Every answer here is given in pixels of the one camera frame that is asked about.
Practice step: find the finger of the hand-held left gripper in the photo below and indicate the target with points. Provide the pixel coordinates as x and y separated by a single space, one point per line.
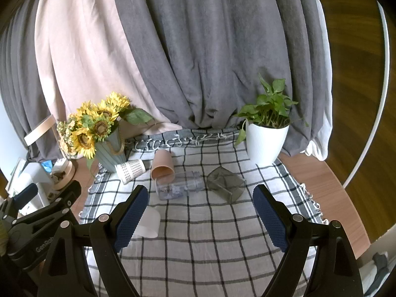
27 192
63 196

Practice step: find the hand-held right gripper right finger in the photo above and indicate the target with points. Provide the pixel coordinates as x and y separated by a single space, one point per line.
271 219

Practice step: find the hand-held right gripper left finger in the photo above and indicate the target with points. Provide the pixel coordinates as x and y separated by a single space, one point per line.
133 216

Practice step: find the white dotted paper cup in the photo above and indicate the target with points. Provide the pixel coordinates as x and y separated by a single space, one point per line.
131 170

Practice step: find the grey square glass cup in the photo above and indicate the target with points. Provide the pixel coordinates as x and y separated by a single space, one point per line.
225 185

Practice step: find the pink cup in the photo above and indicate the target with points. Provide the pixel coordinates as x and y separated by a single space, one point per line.
163 164

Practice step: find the white appliance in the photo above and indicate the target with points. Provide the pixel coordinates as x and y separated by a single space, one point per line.
32 176

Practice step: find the clear plastic bottle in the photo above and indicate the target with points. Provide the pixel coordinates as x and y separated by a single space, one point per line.
181 186

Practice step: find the green ribbed vase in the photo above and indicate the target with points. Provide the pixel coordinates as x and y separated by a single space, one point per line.
112 154

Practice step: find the checkered tablecloth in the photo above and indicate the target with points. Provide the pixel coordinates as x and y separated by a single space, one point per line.
198 241

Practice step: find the white ribbed plant pot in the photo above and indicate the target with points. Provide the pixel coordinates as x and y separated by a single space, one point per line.
266 144

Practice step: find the sunflower bouquet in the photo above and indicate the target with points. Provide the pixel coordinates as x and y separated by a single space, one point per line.
92 120

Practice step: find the grey curtain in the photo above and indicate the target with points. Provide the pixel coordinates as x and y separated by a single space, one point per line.
18 99
216 52

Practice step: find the green potted plant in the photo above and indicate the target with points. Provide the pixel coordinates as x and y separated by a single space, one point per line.
269 105

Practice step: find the grey cloth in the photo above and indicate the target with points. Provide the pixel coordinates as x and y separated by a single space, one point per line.
380 261

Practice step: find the white sheer curtain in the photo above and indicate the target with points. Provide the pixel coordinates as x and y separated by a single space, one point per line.
323 99

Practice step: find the pink curtain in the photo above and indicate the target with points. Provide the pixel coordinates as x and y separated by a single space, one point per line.
89 52

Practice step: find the white hoop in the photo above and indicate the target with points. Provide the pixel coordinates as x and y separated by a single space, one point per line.
383 68

